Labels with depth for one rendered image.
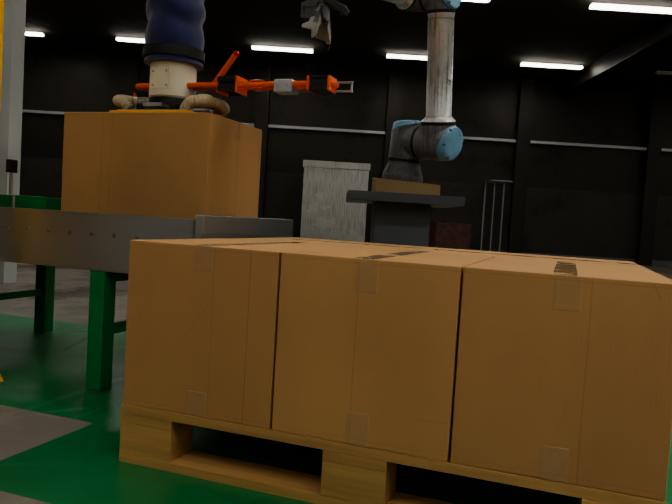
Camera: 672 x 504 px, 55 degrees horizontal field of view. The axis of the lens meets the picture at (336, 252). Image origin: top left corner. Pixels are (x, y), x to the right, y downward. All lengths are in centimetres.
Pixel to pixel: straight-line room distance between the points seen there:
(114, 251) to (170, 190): 28
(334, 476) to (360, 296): 40
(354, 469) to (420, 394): 22
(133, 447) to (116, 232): 80
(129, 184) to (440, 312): 138
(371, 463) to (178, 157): 128
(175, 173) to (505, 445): 143
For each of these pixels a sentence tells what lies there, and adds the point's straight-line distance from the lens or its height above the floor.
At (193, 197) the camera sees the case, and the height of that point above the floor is 67.
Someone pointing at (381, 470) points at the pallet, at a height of 10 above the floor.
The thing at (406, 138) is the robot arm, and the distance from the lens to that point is 296.
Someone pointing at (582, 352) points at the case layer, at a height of 40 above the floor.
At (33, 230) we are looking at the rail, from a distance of 247.
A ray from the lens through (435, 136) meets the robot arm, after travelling 287.
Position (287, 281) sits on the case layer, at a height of 48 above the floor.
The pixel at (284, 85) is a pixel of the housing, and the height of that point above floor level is 107.
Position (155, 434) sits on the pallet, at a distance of 167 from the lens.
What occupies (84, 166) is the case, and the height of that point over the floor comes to 76.
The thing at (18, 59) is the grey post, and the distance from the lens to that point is 550.
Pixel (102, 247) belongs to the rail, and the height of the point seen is 48.
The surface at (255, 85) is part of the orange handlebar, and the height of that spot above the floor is 108.
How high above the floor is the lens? 62
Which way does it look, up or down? 3 degrees down
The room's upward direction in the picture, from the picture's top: 3 degrees clockwise
